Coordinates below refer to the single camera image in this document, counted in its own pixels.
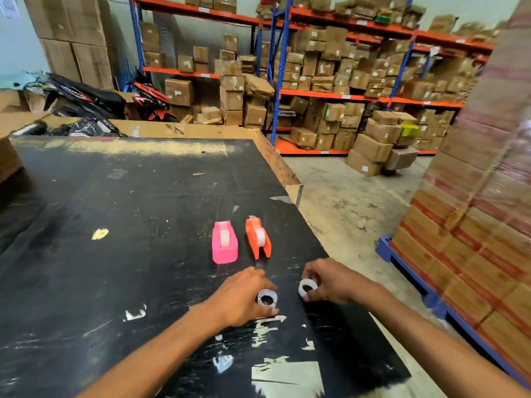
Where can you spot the pile of floor cardboard boxes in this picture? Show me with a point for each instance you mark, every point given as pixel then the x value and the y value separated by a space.
pixel 373 147

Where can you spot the plastic wrapped carton pallet load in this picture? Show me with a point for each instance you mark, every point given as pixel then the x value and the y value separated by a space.
pixel 481 194

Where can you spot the pink tape dispenser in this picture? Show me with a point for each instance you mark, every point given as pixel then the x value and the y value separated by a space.
pixel 224 249

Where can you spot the person's left forearm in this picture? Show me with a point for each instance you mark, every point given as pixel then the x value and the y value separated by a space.
pixel 157 360

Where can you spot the green box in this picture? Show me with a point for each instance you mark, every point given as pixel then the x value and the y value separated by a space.
pixel 410 130

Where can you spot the wide blue orange shelving rack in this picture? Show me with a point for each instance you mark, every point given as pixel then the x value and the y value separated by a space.
pixel 282 70

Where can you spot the person's right forearm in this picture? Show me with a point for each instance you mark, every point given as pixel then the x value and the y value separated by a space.
pixel 431 352

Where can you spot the red black motorcycle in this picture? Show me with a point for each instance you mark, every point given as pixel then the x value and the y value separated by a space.
pixel 151 99

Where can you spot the black plastic bags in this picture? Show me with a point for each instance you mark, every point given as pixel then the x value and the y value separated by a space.
pixel 83 127

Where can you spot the cardboard boxes by narrow rack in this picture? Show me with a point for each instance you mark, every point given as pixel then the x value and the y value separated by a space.
pixel 232 93

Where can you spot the white tape roll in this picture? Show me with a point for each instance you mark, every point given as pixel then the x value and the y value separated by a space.
pixel 261 295
pixel 301 285

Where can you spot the narrow blue orange shelving rack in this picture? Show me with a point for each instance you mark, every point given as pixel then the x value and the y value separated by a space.
pixel 195 9

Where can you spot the blue pallet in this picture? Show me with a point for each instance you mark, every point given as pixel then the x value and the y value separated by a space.
pixel 431 300

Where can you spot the person's right thumb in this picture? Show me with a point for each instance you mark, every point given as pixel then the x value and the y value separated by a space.
pixel 317 298

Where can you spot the orange tape dispenser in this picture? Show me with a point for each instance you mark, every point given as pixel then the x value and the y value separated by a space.
pixel 254 238

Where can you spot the stack of large cardboard cartons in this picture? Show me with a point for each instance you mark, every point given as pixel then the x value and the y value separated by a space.
pixel 70 33

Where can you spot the person's left thumb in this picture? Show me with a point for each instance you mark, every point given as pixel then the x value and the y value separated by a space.
pixel 265 312

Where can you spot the person's right hand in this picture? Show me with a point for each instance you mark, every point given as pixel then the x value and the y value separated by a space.
pixel 342 283

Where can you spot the person's left hand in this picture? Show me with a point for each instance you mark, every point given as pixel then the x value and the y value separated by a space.
pixel 234 298

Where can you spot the cardboard boxes on wide rack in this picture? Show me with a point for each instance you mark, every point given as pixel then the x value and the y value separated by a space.
pixel 344 66

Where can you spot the white paper notice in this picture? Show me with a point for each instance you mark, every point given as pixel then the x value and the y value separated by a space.
pixel 9 6

